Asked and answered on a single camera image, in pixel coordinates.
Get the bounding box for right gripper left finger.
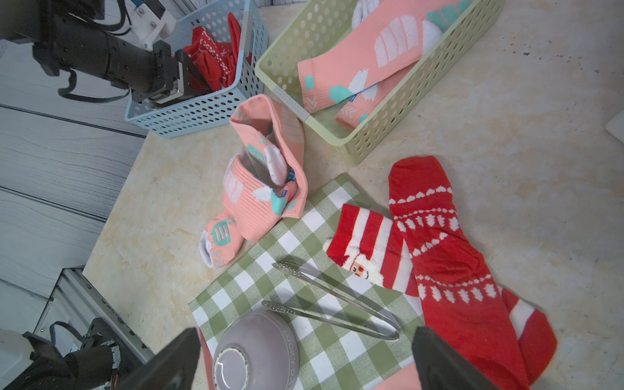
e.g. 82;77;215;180
119;328;201;390

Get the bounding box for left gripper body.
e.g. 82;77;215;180
130;41;214;107

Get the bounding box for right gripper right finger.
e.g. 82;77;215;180
412;327;497;390

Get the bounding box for red fluffy sock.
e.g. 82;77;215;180
184;12;241;94

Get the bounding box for pink sock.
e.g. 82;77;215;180
297;1;472;113
335;63;416;131
199;94;309;268

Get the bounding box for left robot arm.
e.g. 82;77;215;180
1;1;213;107

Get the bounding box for blue plastic basket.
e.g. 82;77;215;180
125;1;268;138

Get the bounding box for green plastic basket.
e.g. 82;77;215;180
255;1;505;164

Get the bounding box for white plastic basket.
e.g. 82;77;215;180
605;110;624;143

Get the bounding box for pink tray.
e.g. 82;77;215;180
196;328;423;390

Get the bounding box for metal tongs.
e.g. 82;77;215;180
262;259;401;341

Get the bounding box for red patterned knit sock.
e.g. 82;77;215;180
388;156;529;389

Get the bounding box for grey upturned bowl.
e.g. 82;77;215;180
213;309;300;390

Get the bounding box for green checkered cloth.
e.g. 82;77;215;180
189;174;423;389

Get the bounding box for red striped santa sock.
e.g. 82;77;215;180
323;205;557;384

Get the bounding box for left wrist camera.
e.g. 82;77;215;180
130;0;176;52

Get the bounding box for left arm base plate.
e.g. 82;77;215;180
1;318;146;389

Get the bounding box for front aluminium rail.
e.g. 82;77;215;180
34;268;154;362

